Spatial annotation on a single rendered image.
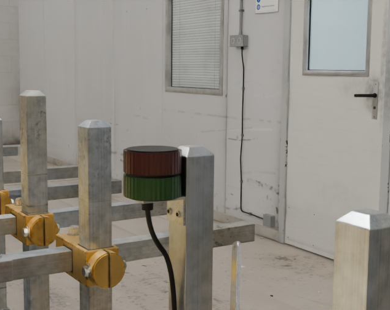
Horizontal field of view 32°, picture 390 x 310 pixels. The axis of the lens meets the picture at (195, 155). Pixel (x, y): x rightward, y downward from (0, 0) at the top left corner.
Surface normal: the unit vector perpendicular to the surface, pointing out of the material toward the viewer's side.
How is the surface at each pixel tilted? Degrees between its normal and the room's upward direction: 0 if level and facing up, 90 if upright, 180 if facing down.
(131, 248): 90
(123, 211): 90
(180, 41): 90
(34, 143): 90
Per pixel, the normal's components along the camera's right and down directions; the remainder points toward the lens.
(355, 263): -0.84, 0.06
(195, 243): 0.54, 0.11
